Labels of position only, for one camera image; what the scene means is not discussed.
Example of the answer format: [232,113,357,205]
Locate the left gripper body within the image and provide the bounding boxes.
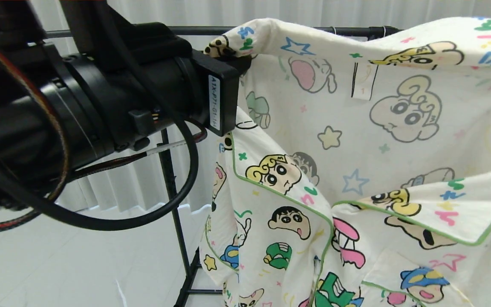
[0,48,240,212]

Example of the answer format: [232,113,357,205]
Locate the cream printed garment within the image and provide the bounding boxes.
[199,16,491,307]

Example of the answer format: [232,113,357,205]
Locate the black clothes rack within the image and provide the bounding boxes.
[45,26,401,307]

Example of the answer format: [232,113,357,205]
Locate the white curtain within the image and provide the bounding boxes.
[28,0,491,214]

